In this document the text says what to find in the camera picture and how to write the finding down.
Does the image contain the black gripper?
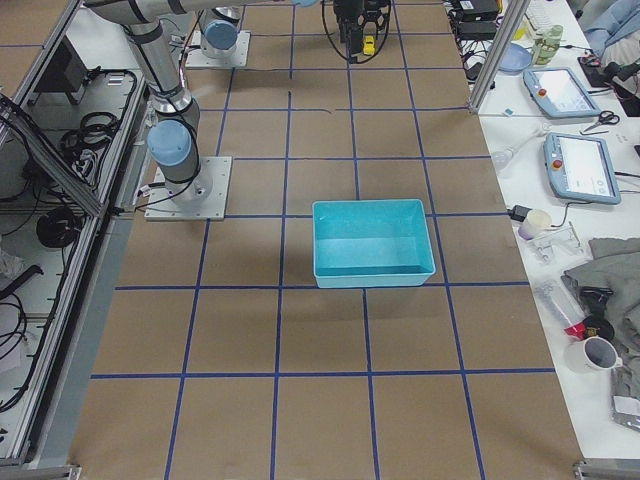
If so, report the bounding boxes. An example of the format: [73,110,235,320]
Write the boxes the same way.
[361,0,391,28]
[333,0,364,62]

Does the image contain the yellow beetle toy car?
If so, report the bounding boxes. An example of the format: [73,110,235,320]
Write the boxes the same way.
[362,35,376,57]

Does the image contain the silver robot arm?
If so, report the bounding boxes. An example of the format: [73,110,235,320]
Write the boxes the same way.
[84,1,247,207]
[198,1,392,64]

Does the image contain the light blue plate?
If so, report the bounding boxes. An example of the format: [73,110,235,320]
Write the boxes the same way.
[499,43,532,74]

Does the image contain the far teach pendant tablet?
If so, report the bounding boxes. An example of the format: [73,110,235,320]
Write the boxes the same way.
[522,68,601,119]

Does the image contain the teach pendant tablet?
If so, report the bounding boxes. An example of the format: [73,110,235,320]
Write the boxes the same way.
[522,68,601,119]
[543,133,621,205]

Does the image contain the teal plastic storage bin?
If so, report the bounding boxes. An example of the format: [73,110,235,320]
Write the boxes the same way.
[312,199,436,288]

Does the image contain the near teach pendant tablet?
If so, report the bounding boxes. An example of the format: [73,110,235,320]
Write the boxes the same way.
[543,133,621,205]

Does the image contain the purple white cup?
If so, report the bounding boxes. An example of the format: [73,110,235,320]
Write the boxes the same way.
[517,209,552,240]

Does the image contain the grey cloth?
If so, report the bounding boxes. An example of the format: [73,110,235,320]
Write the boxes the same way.
[562,238,639,369]

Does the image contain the white mug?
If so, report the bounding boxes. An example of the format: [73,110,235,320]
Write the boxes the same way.
[564,337,623,373]

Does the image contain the aluminium frame post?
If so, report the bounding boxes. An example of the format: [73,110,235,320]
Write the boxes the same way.
[468,0,530,113]

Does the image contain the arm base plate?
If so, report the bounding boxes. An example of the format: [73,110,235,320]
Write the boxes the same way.
[144,156,232,221]
[185,30,251,70]

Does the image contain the black handled scissors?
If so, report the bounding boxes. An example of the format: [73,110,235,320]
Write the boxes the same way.
[580,110,620,135]

